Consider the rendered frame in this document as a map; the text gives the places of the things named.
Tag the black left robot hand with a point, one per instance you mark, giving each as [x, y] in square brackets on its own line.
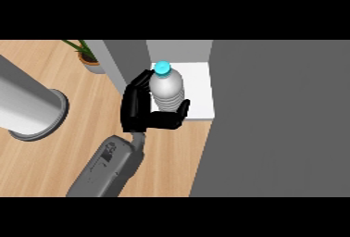
[134, 108]

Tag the clear water bottle cyan cap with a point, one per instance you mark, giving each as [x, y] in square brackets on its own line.
[166, 84]

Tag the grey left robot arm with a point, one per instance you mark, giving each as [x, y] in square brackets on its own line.
[106, 166]

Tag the grey cabinet with white shelf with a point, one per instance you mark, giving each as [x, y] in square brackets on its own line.
[198, 89]

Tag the dark grey cabinet door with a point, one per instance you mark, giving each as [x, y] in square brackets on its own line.
[277, 123]

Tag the green potted plant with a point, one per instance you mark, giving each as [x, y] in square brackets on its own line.
[87, 57]

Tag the pale grey cylinder with base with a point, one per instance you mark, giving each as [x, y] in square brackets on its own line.
[22, 105]

